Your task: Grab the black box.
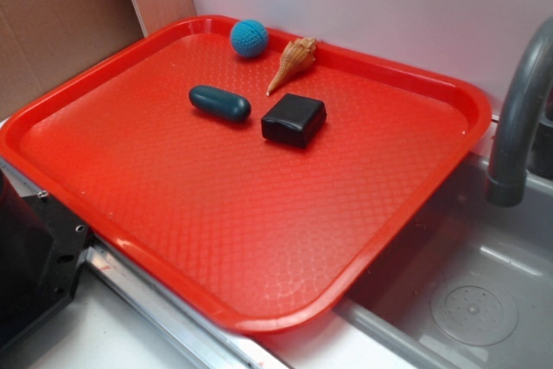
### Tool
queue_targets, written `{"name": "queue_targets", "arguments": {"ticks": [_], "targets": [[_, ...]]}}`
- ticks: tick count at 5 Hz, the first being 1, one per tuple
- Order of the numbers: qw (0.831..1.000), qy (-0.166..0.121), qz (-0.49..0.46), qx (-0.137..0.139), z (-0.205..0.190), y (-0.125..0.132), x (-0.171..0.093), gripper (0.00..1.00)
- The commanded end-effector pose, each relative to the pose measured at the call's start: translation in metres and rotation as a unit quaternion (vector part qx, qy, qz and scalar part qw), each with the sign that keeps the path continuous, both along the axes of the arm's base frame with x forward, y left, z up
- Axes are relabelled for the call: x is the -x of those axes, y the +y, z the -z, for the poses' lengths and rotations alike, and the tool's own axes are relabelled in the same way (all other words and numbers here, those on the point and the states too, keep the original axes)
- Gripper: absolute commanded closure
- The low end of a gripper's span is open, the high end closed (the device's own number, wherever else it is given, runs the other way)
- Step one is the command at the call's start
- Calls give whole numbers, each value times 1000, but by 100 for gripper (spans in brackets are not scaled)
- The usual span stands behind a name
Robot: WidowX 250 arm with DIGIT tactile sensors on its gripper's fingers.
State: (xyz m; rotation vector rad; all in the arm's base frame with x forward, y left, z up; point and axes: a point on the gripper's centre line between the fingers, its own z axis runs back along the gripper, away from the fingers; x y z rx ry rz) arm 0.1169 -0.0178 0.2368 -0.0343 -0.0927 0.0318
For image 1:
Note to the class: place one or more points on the red plastic tray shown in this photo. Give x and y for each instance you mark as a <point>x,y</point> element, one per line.
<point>258,236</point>

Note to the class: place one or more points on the aluminium rail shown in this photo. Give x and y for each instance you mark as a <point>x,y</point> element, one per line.
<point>120,318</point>

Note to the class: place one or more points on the grey sink faucet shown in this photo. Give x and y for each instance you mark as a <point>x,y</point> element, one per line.
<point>523,139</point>

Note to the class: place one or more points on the orange conch seashell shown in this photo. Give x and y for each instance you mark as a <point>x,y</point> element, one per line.
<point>297,57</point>

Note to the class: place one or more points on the black box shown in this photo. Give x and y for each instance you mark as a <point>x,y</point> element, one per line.
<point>294,120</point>

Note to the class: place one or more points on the grey plastic sink basin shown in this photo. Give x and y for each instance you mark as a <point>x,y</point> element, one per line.
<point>464,285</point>

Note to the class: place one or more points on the dark teal capsule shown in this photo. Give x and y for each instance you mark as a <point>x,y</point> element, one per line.
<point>220,103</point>

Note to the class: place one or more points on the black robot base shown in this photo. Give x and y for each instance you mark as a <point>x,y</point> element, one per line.
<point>43,246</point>

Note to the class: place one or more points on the brown cardboard panel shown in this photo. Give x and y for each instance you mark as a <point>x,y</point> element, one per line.
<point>46,42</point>

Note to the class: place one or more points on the blue knitted ball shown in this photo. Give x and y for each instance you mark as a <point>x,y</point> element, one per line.
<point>249,38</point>

